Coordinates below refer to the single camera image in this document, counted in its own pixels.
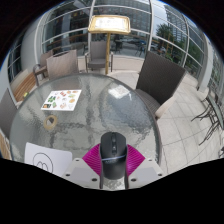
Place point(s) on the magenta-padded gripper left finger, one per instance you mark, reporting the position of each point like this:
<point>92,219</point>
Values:
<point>80,171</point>

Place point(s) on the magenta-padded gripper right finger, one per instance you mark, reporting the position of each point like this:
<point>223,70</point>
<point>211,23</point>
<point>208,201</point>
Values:
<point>146,170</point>

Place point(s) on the black computer mouse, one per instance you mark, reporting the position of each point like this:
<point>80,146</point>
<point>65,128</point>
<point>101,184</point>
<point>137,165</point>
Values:
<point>113,156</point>

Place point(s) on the white mouse pad black drawing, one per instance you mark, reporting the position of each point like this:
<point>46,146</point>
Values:
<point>60,160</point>

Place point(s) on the laminated food picture menu card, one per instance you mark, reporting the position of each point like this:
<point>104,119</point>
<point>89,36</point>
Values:
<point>61,100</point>

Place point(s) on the wooden slatted bench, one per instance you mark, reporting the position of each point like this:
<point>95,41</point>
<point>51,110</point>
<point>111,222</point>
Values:
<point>4,146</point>
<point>23,86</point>

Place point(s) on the black metal folding chairs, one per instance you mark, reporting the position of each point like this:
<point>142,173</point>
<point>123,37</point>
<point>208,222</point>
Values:
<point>213,113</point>

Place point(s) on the dark brown wicker chair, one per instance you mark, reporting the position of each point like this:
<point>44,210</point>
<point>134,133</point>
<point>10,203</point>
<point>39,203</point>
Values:
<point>6,113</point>
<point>160,78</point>

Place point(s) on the beige wicker armchair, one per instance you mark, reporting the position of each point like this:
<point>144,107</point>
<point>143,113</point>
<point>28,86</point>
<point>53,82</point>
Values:
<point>61,65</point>
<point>41,65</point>

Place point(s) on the grey wicker armchair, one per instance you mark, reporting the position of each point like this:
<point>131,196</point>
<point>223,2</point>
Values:
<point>98,53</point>

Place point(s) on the gold menu display stand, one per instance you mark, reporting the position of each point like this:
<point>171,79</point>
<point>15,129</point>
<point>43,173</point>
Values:
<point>109,24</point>

